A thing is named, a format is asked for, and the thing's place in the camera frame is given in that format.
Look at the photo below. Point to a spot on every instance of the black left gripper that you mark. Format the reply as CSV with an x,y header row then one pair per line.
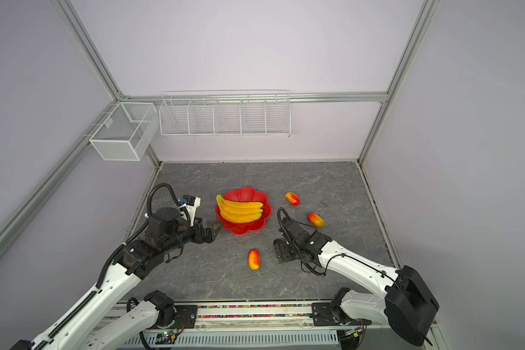
x,y
210,236

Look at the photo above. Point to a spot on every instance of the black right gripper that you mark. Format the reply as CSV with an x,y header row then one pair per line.
x,y
282,252

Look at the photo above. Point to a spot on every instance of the red yellow fake mango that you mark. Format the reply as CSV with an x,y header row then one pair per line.
x,y
315,220
253,259
292,198

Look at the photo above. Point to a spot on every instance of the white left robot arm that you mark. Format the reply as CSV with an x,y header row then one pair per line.
x,y
171,224

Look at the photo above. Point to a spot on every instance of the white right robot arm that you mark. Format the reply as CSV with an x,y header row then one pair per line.
x,y
382,281

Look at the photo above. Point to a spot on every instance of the yellow fake banana bunch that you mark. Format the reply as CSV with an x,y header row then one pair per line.
x,y
239,212

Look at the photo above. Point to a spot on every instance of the red flower-shaped fruit bowl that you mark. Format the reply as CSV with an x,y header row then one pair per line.
x,y
245,194

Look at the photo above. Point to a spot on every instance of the white mesh box basket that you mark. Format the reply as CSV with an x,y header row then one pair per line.
x,y
126,132

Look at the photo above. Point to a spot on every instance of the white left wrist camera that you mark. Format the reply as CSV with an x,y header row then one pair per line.
x,y
188,208

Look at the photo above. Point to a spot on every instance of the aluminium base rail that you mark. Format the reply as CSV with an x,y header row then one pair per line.
x,y
253,316

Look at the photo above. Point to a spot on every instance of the white slotted cable duct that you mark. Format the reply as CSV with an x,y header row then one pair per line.
x,y
236,340

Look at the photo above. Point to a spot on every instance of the white wire shelf basket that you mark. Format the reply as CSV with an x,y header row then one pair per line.
x,y
225,113

